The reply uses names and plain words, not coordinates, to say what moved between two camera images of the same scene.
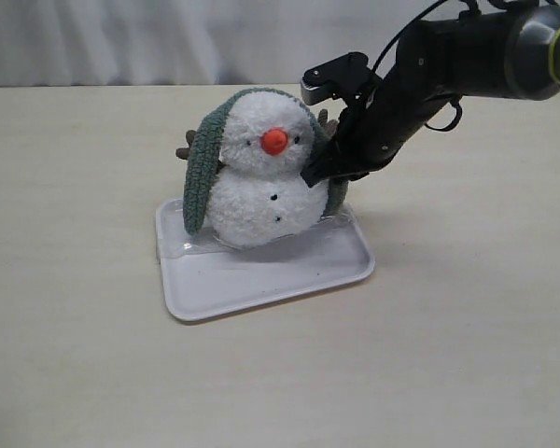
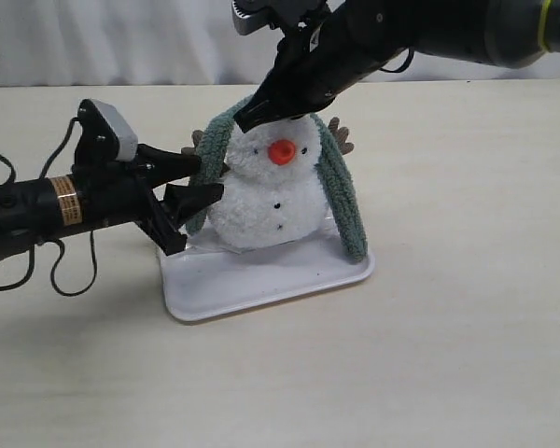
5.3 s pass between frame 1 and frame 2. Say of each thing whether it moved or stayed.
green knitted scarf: moved
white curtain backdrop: stayed
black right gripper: moved
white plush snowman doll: stayed
